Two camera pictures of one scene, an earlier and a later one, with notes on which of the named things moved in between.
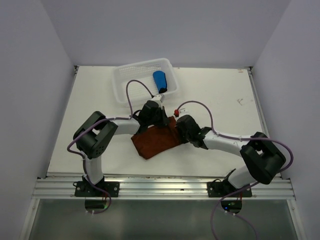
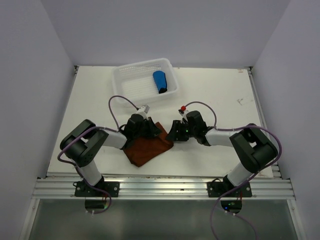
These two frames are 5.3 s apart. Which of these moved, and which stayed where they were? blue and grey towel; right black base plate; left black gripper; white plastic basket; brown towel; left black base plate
Moved: brown towel; left black gripper
Stayed: right black base plate; left black base plate; blue and grey towel; white plastic basket
